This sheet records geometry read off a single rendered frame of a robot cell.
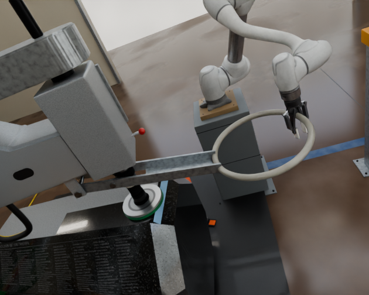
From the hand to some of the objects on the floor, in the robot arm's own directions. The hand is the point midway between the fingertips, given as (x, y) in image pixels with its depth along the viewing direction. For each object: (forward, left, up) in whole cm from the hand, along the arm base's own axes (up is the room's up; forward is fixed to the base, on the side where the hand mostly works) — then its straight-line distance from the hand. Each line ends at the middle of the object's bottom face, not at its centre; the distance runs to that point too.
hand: (300, 130), depth 144 cm
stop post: (-36, +68, -90) cm, 119 cm away
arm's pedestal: (-75, -26, -90) cm, 120 cm away
